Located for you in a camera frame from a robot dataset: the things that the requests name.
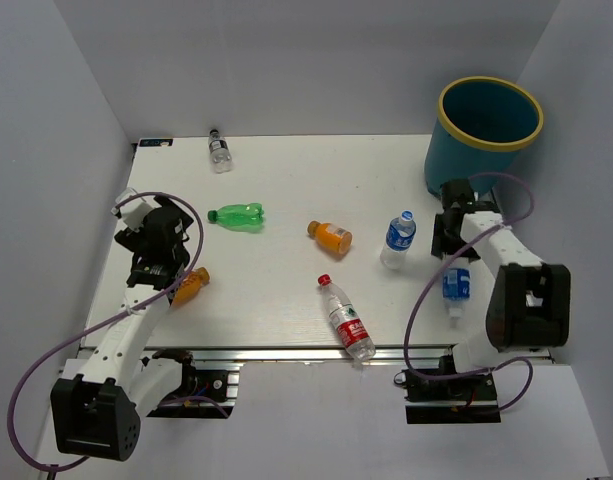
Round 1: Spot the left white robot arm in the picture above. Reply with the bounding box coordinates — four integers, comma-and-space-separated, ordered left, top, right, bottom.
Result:
50, 193, 198, 461

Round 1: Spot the orange juice bottle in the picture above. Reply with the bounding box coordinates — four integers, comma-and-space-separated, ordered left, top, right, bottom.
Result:
172, 267, 210, 307
307, 221, 353, 257

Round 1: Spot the red label water bottle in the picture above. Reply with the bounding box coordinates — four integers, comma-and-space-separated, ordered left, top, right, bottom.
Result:
318, 274, 376, 363

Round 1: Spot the blue label sticker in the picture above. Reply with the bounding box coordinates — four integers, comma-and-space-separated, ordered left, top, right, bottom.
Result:
138, 138, 173, 148

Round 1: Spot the clear bottle with black label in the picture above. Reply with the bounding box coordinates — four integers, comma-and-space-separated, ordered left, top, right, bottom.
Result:
208, 129, 233, 174

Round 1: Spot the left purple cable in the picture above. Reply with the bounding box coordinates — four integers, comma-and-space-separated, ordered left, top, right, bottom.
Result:
7, 192, 205, 473

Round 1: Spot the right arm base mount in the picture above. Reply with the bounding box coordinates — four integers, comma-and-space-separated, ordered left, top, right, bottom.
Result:
393, 370, 501, 425

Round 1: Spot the teal bin with yellow rim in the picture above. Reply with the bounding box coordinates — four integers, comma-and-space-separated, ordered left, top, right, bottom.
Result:
424, 76, 544, 197

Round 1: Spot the green plastic bottle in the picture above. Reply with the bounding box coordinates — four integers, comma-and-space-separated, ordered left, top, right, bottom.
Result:
207, 203, 265, 233

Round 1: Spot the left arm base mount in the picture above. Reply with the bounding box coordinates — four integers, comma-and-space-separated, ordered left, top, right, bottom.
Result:
140, 349, 240, 419

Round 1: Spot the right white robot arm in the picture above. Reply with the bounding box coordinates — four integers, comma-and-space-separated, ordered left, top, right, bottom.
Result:
431, 179, 571, 399

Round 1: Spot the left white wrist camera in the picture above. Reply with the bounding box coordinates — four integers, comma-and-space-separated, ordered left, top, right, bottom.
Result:
111, 197, 154, 232

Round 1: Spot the blue label water bottle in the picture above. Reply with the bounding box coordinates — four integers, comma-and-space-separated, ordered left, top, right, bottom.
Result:
380, 210, 417, 270
442, 257, 471, 322

